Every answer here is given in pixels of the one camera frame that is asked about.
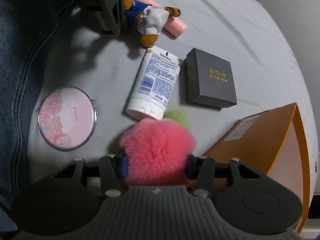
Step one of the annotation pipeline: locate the pink fluffy pompom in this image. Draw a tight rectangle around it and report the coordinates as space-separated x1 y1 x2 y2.
119 118 196 186

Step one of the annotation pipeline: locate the brown white chef plush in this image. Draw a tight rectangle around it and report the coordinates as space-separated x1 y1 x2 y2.
123 0 181 48

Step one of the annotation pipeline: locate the pink tube case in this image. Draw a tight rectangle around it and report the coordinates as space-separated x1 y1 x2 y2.
137 0 187 38

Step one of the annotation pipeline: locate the round pink compact mirror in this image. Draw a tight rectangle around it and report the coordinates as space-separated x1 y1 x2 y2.
37 86 99 151

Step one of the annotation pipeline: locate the white lotion tube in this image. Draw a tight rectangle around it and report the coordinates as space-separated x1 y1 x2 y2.
126 46 183 120

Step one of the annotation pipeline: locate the green fluffy pompom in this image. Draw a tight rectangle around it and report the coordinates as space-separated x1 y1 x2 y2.
163 109 191 130

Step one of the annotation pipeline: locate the orange cardboard storage box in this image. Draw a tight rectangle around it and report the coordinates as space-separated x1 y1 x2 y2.
205 103 311 232

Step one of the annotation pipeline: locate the black gift box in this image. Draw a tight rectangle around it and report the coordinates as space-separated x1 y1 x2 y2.
184 48 237 109

